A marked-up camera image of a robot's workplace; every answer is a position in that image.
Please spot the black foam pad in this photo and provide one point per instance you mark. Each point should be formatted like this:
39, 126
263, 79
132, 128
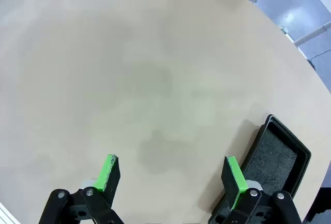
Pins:
271, 156

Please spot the white ribbed frame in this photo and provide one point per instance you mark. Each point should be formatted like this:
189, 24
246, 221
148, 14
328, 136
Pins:
6, 216

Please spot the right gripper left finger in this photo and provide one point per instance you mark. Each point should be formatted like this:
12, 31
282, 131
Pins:
103, 175

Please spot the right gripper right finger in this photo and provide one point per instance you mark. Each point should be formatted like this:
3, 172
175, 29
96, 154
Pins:
236, 175

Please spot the black plastic tray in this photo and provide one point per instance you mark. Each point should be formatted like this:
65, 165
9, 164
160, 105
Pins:
300, 172

